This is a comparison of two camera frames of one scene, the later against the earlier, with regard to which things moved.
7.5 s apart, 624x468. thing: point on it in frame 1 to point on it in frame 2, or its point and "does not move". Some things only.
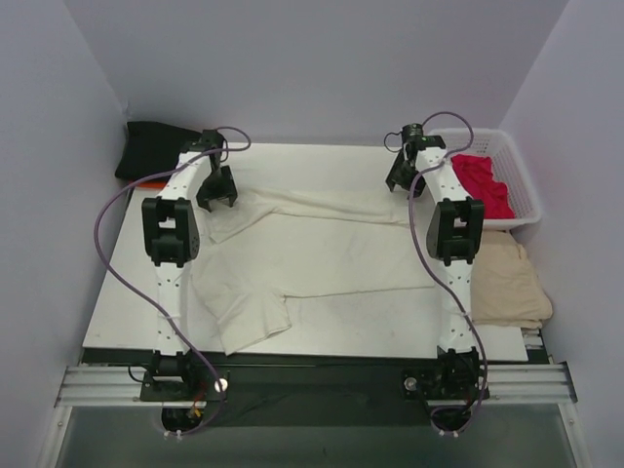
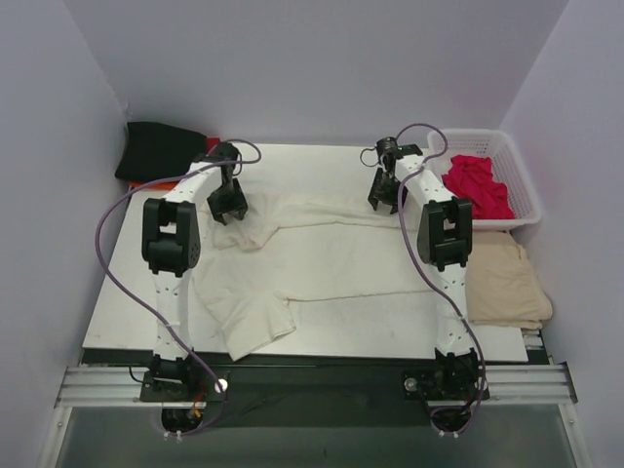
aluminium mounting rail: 91,386 does not move
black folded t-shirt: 152,149 does not move
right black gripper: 402,174 to 383,193
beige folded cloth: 505,289 does not move
